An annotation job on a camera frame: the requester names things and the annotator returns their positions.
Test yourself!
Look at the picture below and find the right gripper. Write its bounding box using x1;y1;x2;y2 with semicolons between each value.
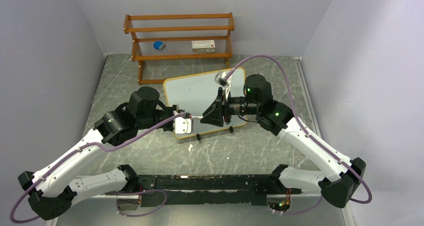
200;87;260;127

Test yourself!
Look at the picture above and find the white red-ended marker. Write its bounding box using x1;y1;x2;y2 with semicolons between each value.
188;114;203;120

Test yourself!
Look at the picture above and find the yellow framed whiteboard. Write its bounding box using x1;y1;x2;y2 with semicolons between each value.
163;70;247;139

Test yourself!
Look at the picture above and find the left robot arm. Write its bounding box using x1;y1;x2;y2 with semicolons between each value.
18;86;188;221

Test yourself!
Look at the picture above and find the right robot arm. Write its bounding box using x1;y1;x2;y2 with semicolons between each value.
200;72;366;209

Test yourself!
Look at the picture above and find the blue whiteboard eraser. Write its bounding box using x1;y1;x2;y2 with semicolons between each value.
153;41;166;51

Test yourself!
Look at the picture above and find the white red marker box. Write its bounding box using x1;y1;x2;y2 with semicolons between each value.
191;39;216;53

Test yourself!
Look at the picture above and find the wooden two-tier rack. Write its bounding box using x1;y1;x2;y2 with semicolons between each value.
123;12;235;85

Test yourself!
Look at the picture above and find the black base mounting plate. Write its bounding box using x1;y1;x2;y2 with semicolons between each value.
119;174;302;207

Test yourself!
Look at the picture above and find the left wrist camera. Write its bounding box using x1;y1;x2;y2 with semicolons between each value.
174;117;194;134

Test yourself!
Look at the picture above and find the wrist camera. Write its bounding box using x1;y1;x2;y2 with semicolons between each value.
174;117;194;134
214;70;232;99

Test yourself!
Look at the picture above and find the whiteboard wire stand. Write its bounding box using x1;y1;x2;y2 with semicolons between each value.
196;126;234;141

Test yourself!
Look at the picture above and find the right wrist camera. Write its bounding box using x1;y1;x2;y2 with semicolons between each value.
214;70;232;99

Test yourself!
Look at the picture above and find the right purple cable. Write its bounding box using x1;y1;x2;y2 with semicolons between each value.
223;54;373;216

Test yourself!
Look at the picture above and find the aluminium rail frame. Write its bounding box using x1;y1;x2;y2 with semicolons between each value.
69;173;321;198

